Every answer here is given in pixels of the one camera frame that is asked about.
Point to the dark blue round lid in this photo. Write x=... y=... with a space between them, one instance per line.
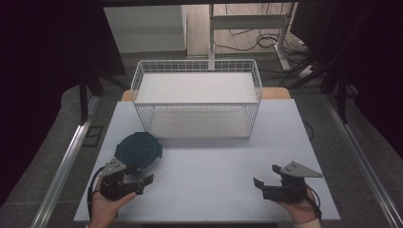
x=139 y=150

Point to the white power strip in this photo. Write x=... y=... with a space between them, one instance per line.
x=306 y=71

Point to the person's right hand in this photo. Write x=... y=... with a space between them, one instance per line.
x=299 y=210

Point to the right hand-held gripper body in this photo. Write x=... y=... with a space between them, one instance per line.
x=286 y=190

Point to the black stand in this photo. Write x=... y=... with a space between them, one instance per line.
x=84 y=101
x=341 y=101

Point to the white desk frame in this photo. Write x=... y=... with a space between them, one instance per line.
x=247 y=21

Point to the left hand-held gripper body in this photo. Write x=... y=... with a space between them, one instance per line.
x=114 y=186

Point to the dark floor grate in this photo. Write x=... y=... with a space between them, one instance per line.
x=92 y=136

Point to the dark curtain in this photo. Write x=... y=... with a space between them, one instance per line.
x=41 y=63
x=374 y=63

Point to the white cabinet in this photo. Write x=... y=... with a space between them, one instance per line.
x=145 y=28

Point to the metal floor rail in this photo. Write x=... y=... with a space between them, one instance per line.
x=68 y=158
x=361 y=158

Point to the person's left hand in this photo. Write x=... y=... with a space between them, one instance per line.
x=104 y=209

